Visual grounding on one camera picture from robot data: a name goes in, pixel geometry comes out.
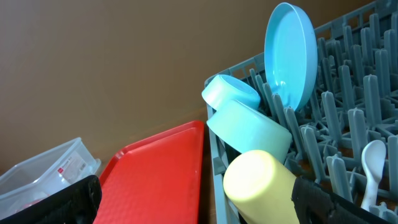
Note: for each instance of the light blue rice bowl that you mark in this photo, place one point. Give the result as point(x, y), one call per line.
point(223, 88)

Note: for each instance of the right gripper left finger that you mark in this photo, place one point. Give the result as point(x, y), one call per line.
point(78, 203)

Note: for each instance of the yellow plastic cup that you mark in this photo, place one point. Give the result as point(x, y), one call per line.
point(261, 188)

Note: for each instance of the green bowl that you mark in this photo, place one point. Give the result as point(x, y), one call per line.
point(245, 129)

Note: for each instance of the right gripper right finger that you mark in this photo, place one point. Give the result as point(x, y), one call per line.
point(315, 205)

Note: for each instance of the grey dishwasher rack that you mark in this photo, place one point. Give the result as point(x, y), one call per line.
point(354, 102)

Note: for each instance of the red serving tray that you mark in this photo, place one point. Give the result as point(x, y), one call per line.
point(155, 180)

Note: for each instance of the large light blue plate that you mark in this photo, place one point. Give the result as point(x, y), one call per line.
point(290, 55)

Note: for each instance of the white plastic spoon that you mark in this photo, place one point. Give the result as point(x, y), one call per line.
point(372, 159)

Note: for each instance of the clear plastic bin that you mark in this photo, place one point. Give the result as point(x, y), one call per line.
point(37, 178)

